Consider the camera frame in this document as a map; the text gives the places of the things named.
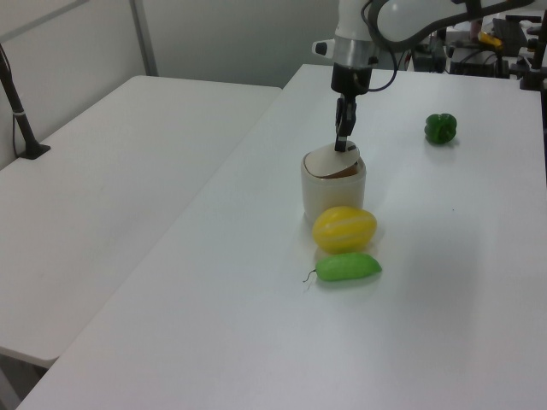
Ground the light green toy cucumber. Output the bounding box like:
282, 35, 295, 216
303, 251, 384, 289

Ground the black pole with base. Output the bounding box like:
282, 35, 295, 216
0, 42, 51, 161

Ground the grey partition post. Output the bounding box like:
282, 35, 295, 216
129, 0, 160, 78

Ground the black camera stand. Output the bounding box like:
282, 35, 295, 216
518, 36, 547, 91

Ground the yellow tool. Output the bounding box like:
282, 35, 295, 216
477, 30, 503, 48

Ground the black equipment box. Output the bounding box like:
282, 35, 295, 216
447, 44, 510, 79

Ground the cream garbage bin lid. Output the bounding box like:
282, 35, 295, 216
303, 140, 362, 179

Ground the dark green toy bell pepper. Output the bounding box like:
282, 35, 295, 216
424, 113, 459, 146

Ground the white side table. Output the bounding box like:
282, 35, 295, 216
0, 75, 284, 369

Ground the yellow striped toy melon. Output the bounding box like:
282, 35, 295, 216
311, 206, 379, 254

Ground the cream garbage bin body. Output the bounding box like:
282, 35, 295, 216
300, 147, 368, 225

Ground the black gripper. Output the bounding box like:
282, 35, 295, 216
330, 62, 373, 153

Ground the grey device with cables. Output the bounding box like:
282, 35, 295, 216
405, 37, 448, 72

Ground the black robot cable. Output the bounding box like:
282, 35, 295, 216
361, 0, 401, 92

